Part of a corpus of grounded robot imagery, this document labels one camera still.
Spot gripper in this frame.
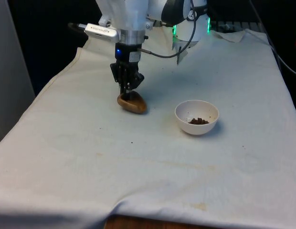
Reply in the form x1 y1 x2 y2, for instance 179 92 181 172
110 42 145 100

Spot coffee beans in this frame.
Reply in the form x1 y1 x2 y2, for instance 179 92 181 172
188 116 210 125

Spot white bowl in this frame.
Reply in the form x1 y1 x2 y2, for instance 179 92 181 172
174 100 220 136

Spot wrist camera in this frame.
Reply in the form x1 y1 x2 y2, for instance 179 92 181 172
84 22 120 42

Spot grey cable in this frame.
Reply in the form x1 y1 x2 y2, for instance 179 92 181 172
249 0 296 76

